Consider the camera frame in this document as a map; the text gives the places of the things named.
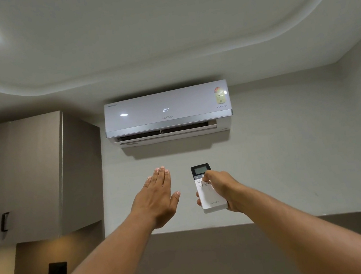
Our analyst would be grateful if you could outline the white wall air conditioner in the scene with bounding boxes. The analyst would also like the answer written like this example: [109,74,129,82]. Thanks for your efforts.
[101,79,236,151]

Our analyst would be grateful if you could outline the person's right forearm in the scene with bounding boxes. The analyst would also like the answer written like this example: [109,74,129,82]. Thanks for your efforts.
[233,168,361,274]

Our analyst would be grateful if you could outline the person's right hand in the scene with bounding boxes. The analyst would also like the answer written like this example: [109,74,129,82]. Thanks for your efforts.
[193,165,256,220]

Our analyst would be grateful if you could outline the white air conditioner remote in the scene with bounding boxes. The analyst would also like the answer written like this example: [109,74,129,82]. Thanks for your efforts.
[190,161,229,215]

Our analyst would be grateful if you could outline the black wall socket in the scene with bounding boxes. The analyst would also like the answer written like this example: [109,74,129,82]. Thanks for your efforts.
[47,261,69,274]

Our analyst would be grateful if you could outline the grey wall cabinet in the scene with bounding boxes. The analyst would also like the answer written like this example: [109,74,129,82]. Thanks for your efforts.
[0,106,115,248]

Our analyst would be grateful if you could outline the person's left hand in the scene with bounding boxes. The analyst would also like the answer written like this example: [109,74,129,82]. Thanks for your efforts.
[125,164,185,233]

